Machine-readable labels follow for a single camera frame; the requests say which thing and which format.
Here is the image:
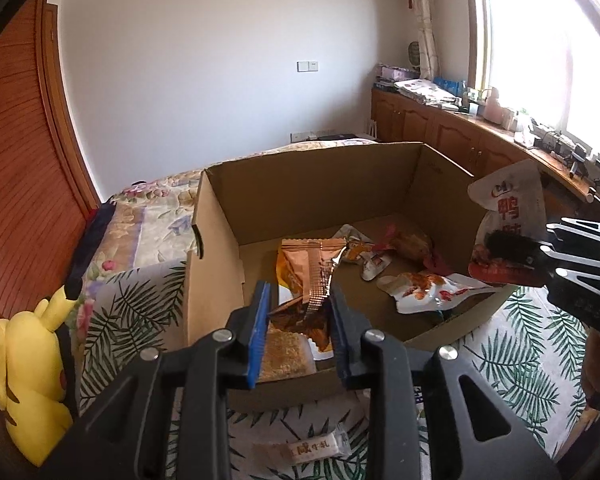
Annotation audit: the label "wooden cabinet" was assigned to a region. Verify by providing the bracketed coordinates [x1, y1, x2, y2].
[370, 87, 600, 243]

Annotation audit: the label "wooden wardrobe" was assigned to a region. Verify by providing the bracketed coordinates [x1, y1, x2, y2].
[0, 0, 104, 326]

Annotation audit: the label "grey metal tools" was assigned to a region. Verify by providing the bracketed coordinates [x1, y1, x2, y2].
[534, 129, 600, 203]

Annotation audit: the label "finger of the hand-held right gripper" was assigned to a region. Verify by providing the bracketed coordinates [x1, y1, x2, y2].
[485, 230, 600, 291]
[546, 216, 600, 248]

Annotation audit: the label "small white red snack packet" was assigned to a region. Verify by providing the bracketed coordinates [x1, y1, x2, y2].
[361, 252, 394, 282]

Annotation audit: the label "folded patterned cloth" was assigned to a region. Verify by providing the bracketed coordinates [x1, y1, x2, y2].
[395, 79, 462, 108]

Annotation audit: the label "floral quilt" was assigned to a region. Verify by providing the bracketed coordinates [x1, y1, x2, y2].
[80, 139, 381, 321]

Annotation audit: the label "long white bar packet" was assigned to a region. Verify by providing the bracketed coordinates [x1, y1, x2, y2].
[252, 424, 352, 472]

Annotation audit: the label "white cup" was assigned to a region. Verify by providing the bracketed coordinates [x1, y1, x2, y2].
[512, 112, 532, 144]

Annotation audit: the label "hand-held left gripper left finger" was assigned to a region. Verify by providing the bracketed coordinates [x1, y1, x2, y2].
[37, 280, 273, 480]

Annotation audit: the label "clear packet of beige grains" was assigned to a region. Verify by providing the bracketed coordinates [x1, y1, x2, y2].
[257, 329, 317, 384]

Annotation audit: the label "large white red snack packet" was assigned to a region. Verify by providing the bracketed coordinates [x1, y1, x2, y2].
[377, 272, 501, 315]

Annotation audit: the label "patterned curtain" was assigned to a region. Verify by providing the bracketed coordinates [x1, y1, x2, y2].
[400, 0, 442, 81]

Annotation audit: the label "dark blue fuzzy cloth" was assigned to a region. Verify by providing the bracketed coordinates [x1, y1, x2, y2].
[67, 202, 117, 286]

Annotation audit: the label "brown red snack packet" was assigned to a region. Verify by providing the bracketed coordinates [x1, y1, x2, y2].
[380, 227, 448, 271]

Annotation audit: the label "pink kettle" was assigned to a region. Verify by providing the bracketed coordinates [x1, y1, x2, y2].
[479, 87, 504, 122]

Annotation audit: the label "yellow plush toy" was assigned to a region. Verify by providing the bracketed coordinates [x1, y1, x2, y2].
[0, 279, 86, 467]

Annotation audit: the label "bronze foil snack packet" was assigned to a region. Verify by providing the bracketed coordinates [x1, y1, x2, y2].
[267, 237, 349, 353]

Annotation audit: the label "leaf print blanket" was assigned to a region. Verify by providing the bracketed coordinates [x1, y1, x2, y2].
[75, 260, 600, 480]

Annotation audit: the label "white packet with red print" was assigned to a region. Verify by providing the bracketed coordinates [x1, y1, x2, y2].
[467, 159, 548, 288]

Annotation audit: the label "stack of pink boxes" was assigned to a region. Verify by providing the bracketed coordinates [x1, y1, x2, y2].
[376, 63, 417, 92]

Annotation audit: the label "wooden window frame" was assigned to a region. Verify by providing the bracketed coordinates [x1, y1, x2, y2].
[461, 0, 600, 161]

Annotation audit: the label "brown cardboard box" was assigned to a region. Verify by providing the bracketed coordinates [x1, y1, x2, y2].
[182, 142, 520, 413]

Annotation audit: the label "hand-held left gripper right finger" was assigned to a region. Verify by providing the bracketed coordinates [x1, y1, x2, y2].
[327, 282, 563, 480]

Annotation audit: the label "orange white snack packet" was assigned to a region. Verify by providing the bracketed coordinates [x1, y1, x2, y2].
[341, 224, 381, 264]

